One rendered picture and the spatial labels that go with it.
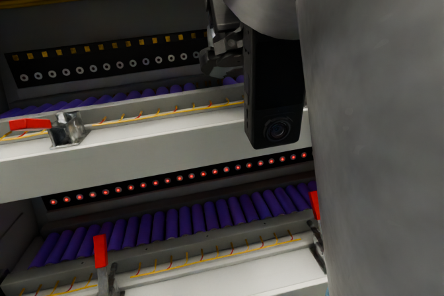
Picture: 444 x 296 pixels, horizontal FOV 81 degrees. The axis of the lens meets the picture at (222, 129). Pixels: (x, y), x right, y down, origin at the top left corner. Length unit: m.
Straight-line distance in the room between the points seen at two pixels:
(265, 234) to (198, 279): 0.11
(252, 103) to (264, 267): 0.23
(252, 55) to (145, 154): 0.15
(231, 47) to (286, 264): 0.27
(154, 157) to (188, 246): 0.15
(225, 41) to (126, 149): 0.14
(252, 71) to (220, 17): 0.06
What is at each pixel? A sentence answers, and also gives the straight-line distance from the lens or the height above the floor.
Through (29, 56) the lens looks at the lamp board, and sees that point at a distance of 0.49.
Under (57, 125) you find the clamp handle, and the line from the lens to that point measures 0.28.
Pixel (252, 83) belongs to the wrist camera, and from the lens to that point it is 0.20.
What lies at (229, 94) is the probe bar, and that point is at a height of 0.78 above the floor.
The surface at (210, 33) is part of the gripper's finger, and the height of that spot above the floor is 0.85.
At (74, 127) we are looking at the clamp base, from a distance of 0.30.
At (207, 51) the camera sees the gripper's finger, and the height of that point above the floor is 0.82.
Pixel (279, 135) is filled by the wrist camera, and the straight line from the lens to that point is 0.22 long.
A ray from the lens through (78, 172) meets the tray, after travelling 0.30.
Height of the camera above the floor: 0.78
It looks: 6 degrees down
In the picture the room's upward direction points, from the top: 9 degrees counter-clockwise
